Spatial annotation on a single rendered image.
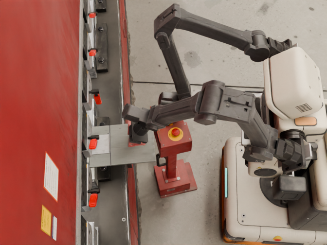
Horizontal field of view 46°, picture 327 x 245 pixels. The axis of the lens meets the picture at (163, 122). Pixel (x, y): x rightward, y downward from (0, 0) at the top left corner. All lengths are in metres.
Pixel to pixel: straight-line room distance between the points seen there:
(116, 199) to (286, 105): 0.77
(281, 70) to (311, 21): 2.16
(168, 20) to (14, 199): 0.89
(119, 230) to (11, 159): 0.95
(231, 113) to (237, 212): 1.33
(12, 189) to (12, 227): 0.06
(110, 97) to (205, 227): 1.09
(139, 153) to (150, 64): 1.56
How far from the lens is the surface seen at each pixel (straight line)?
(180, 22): 1.39
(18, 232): 0.71
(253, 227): 2.23
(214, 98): 0.97
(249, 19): 3.37
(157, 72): 2.97
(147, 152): 1.54
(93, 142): 1.33
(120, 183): 1.63
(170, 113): 1.16
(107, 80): 1.89
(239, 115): 0.96
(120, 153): 1.55
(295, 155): 1.35
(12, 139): 0.70
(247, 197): 2.27
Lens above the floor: 2.41
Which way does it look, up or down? 62 degrees down
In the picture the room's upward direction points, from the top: 2 degrees counter-clockwise
